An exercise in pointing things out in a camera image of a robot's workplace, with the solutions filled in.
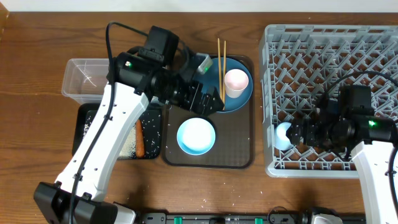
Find brown serving tray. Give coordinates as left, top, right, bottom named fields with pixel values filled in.
left=162, top=55, right=254, bottom=169

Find light blue rice bowl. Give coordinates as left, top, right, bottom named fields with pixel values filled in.
left=177, top=118, right=216, bottom=156

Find black plastic tray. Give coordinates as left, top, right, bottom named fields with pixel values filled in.
left=72, top=103, right=163, bottom=161

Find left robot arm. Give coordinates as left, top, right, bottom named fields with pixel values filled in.
left=34, top=26, right=224, bottom=223

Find pink cup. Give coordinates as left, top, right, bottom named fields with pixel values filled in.
left=224, top=69, right=249, bottom=98

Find grey dishwasher rack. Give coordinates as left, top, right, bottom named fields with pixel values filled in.
left=259, top=24, right=397, bottom=179

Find right wooden chopstick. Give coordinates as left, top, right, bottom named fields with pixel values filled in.
left=222, top=40, right=226, bottom=109

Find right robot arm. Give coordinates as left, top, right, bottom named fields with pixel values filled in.
left=275, top=85, right=397, bottom=223

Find wooden chopstick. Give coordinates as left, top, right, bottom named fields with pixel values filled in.
left=217, top=38, right=223, bottom=98
left=222, top=40, right=226, bottom=109

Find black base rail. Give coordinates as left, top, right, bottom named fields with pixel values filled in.
left=135, top=213, right=298, bottom=224

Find left wooden chopstick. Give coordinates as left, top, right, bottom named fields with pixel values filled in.
left=217, top=38, right=223, bottom=98

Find clear plastic bin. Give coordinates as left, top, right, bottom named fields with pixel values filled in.
left=62, top=58, right=109, bottom=105

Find spilled white rice pile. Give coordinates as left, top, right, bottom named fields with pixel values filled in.
left=83, top=110, right=161, bottom=158

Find orange carrot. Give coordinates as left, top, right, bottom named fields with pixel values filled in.
left=136, top=119, right=145, bottom=158

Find dark blue plate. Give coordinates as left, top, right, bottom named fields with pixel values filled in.
left=193, top=58, right=253, bottom=113

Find light blue cup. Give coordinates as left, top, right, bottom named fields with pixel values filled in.
left=274, top=122, right=294, bottom=151

